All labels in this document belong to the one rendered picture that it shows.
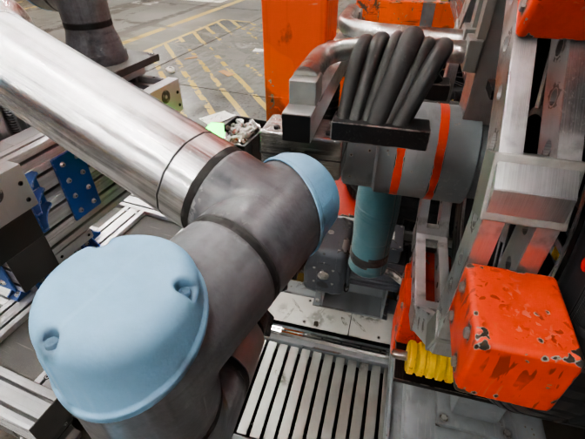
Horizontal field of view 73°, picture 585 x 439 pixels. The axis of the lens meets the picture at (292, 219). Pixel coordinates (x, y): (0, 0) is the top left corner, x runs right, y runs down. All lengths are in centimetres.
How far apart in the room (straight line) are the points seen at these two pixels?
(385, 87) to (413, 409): 81
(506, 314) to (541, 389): 6
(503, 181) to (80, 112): 33
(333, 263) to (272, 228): 85
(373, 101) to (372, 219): 44
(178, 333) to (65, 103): 22
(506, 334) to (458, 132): 30
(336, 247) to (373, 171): 54
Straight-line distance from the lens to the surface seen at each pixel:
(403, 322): 79
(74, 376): 19
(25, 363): 129
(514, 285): 39
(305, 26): 104
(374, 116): 38
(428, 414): 106
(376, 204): 78
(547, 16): 38
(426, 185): 58
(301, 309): 136
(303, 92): 41
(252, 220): 24
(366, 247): 85
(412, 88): 39
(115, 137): 32
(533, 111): 67
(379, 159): 56
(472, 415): 106
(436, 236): 84
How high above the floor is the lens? 113
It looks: 38 degrees down
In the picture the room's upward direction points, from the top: straight up
